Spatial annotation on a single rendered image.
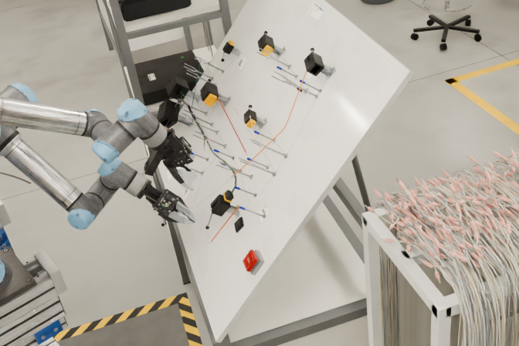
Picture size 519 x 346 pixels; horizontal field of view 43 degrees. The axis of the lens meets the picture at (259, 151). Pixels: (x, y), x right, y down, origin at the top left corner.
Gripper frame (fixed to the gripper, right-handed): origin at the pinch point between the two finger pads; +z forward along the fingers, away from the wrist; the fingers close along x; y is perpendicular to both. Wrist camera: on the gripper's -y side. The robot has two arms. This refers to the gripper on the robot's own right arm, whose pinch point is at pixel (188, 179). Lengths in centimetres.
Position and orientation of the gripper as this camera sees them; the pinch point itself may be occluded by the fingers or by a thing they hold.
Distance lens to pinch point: 212.3
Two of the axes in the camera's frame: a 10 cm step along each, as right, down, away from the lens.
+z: 4.7, 5.9, 6.5
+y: 8.7, -4.5, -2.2
